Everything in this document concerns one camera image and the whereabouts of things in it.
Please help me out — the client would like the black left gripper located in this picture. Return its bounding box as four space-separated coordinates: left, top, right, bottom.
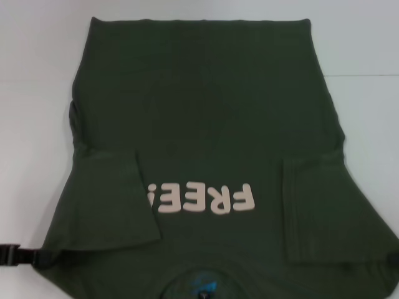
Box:
0 243 59 271

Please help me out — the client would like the dark green FREE t-shirt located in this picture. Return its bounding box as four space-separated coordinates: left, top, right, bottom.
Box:
42 17 399 299

